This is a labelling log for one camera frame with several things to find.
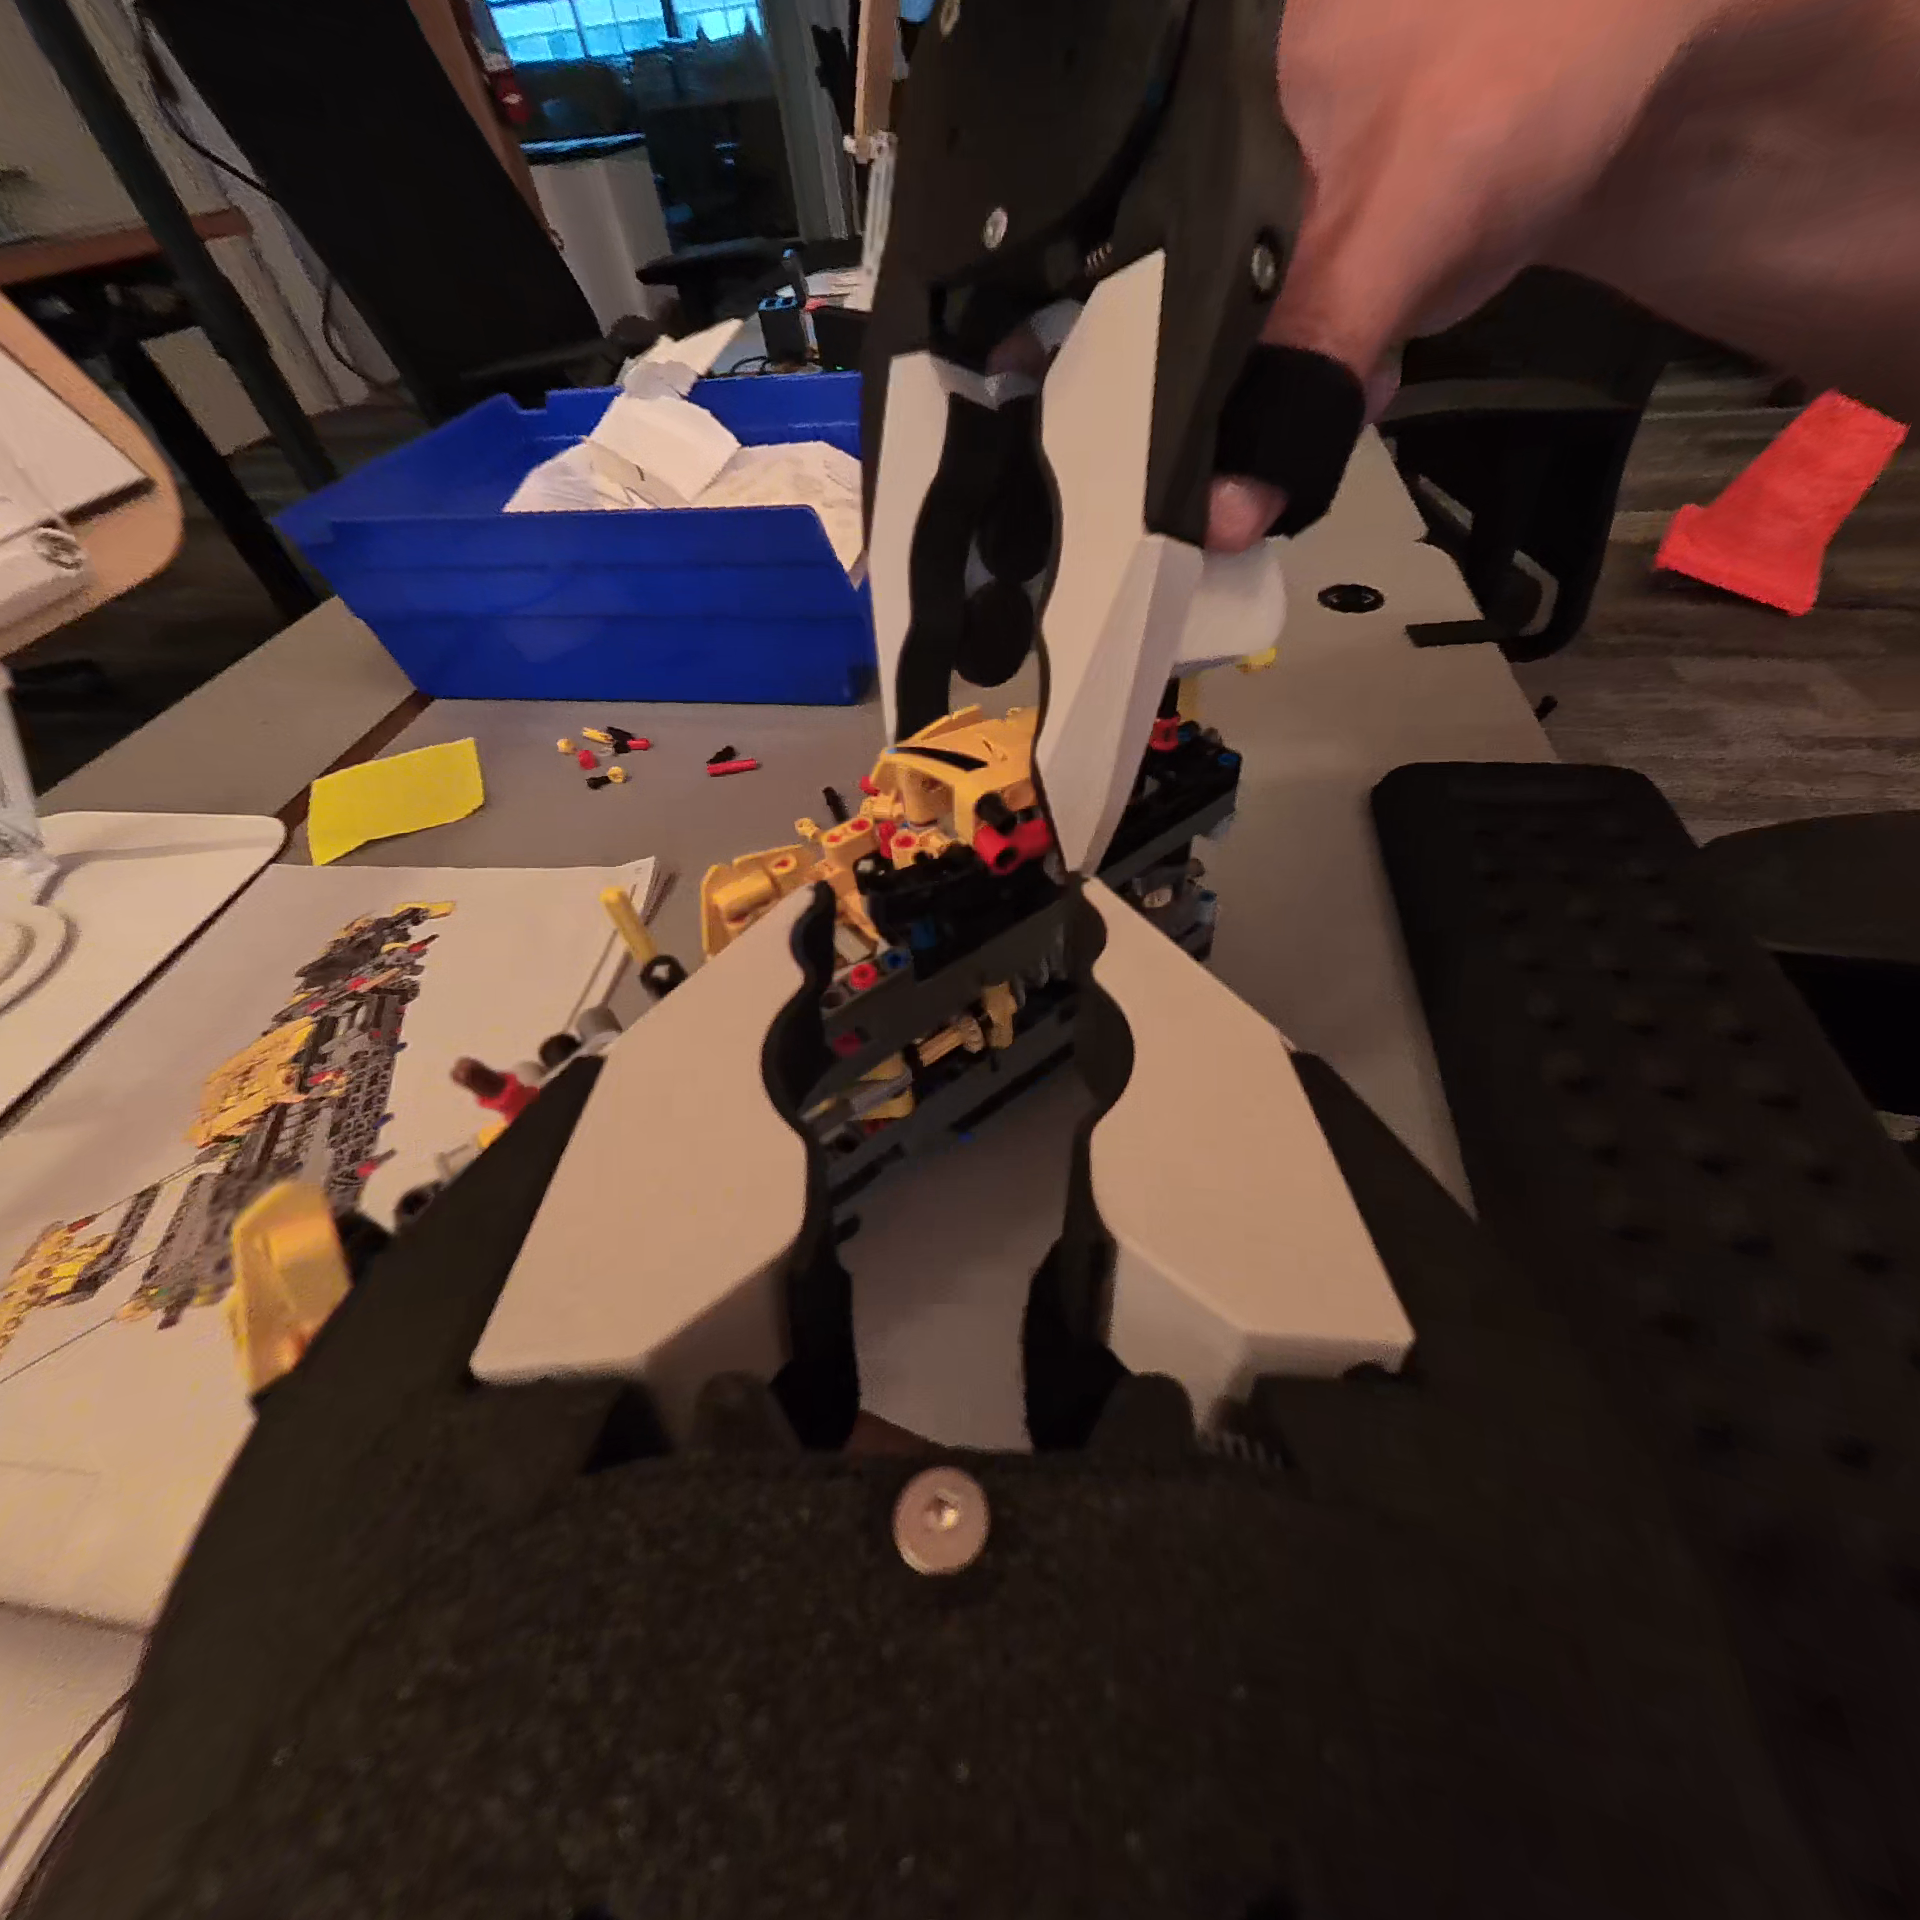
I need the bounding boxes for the open instruction booklet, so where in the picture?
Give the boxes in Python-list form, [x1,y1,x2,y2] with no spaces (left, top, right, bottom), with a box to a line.
[0,853,664,1634]

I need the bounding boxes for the yellow sticky note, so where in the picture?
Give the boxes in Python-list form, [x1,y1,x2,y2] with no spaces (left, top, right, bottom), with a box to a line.
[309,736,482,862]

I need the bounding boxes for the orange traffic cone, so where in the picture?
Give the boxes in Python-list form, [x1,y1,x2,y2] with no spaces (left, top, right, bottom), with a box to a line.
[1657,391,1909,617]

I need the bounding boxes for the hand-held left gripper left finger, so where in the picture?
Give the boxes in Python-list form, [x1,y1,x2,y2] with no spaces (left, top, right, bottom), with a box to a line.
[468,884,872,1451]

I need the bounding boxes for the yellow curved brick fender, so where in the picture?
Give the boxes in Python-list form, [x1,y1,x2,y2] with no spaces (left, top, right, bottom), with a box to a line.
[872,705,1051,837]

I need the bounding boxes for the tiny red yellow brick pins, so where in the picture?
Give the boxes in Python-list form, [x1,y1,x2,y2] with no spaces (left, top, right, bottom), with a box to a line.
[559,721,756,793]

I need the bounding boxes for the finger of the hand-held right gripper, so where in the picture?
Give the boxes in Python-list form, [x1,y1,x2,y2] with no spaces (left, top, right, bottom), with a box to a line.
[867,349,993,752]
[956,249,1209,884]

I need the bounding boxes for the blue storage bin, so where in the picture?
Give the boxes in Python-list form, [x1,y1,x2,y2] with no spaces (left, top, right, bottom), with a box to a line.
[273,365,882,708]

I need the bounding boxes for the black perforated office chair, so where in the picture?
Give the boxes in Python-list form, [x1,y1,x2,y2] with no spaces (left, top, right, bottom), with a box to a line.
[1374,763,1920,1920]

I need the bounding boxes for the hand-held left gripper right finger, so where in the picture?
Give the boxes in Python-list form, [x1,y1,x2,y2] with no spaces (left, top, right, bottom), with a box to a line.
[1027,873,1417,1451]

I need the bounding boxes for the yellow black brick car model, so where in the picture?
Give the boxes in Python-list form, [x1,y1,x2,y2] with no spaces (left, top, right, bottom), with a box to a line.
[225,705,1248,1387]

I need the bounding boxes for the crumpled white paper bags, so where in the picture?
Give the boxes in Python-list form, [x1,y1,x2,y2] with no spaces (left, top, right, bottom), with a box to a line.
[503,321,867,580]

